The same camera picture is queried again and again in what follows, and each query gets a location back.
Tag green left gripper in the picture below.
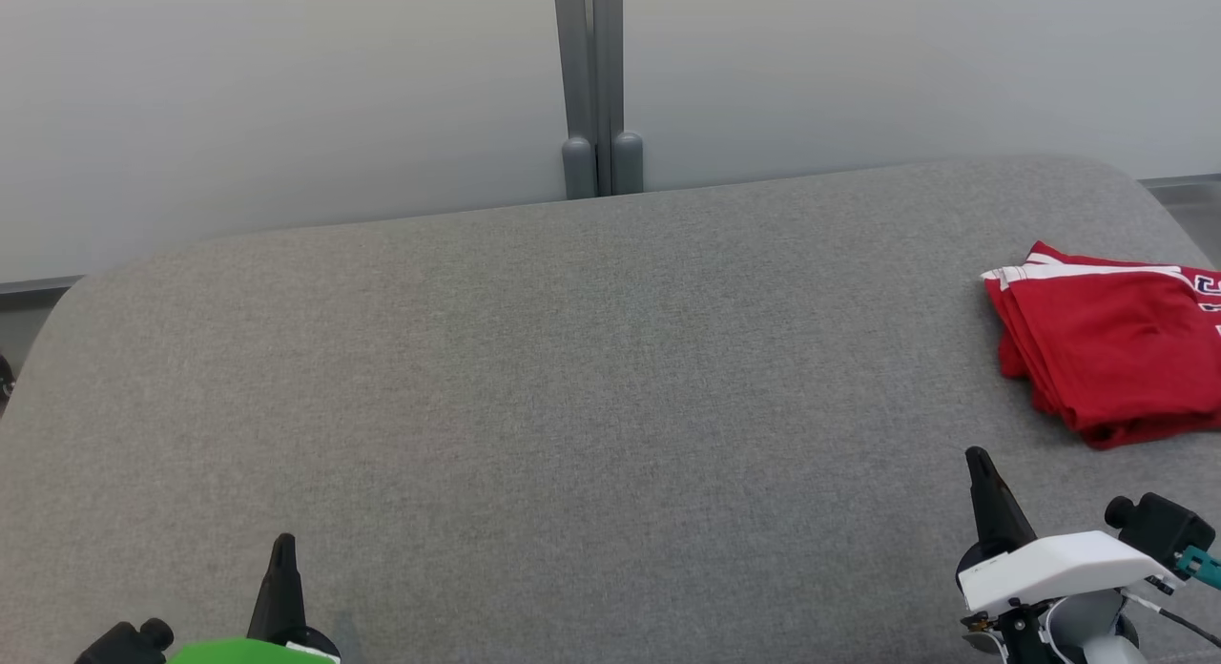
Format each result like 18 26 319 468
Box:
167 533 340 664

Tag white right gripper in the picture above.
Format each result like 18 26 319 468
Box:
957 446 1179 612

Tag red shorts with white trim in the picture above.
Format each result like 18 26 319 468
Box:
981 261 1221 451

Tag grey fabric sofa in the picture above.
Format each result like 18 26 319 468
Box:
0 156 1221 664

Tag right arm cable teal plug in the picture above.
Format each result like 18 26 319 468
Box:
1121 545 1221 648

